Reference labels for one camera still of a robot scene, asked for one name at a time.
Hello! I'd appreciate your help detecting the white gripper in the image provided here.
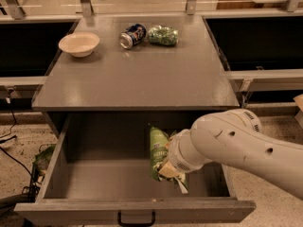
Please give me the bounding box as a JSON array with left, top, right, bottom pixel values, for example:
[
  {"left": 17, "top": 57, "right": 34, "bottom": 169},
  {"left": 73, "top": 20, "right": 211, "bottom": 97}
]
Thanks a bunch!
[{"left": 158, "top": 141, "right": 203, "bottom": 180}]

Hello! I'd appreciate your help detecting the green jalapeno chip bag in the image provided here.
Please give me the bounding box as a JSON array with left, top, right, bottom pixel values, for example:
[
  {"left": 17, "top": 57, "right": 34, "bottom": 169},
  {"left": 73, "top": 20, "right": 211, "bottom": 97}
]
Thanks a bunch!
[{"left": 150, "top": 127, "right": 188, "bottom": 194}]

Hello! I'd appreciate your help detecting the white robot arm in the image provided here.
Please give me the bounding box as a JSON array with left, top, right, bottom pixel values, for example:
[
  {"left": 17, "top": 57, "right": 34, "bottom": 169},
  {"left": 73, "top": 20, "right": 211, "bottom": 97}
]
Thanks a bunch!
[{"left": 159, "top": 109, "right": 303, "bottom": 200}]

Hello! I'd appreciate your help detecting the open grey top drawer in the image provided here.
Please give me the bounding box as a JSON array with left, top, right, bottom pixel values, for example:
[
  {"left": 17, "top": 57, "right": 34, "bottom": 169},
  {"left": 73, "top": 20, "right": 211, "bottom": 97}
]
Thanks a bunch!
[{"left": 15, "top": 112, "right": 256, "bottom": 225}]

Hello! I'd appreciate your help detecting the crumpled green snack bag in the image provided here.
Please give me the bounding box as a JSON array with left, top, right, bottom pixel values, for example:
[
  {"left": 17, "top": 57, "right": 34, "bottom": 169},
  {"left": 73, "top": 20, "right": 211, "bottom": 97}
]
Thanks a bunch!
[{"left": 148, "top": 25, "right": 178, "bottom": 46}]

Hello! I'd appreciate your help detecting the green bag on floor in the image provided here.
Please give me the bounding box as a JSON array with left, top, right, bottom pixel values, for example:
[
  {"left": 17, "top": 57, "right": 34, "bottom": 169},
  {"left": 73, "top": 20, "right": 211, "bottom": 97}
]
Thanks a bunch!
[{"left": 33, "top": 144, "right": 56, "bottom": 175}]

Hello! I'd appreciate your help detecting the grey cabinet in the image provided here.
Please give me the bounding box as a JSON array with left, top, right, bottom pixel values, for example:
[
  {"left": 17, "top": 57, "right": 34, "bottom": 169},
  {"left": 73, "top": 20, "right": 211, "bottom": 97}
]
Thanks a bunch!
[{"left": 31, "top": 14, "right": 241, "bottom": 140}]

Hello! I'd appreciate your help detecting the blue soda can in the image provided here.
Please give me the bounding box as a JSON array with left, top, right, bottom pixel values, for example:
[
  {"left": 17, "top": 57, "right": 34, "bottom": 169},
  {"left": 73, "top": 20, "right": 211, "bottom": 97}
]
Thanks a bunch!
[{"left": 119, "top": 24, "right": 147, "bottom": 49}]

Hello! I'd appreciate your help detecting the white ceramic bowl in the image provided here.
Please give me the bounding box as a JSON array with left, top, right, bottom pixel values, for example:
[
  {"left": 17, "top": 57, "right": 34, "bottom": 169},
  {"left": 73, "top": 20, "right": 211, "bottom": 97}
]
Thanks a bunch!
[{"left": 59, "top": 32, "right": 100, "bottom": 58}]

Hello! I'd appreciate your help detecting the wooden box background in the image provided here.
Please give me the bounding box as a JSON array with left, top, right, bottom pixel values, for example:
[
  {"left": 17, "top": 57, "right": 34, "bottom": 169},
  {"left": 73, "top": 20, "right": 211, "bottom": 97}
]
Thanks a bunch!
[{"left": 217, "top": 0, "right": 284, "bottom": 9}]

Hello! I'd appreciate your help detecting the black drawer handle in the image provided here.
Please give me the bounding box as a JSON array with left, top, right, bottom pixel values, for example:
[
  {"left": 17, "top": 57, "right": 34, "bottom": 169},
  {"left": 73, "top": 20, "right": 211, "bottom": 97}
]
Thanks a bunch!
[{"left": 117, "top": 212, "right": 156, "bottom": 227}]

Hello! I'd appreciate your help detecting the black floor cable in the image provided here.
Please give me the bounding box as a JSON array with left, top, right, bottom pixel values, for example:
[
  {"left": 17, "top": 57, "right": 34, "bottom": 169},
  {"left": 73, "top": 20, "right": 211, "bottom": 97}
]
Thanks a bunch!
[{"left": 0, "top": 88, "right": 34, "bottom": 178}]

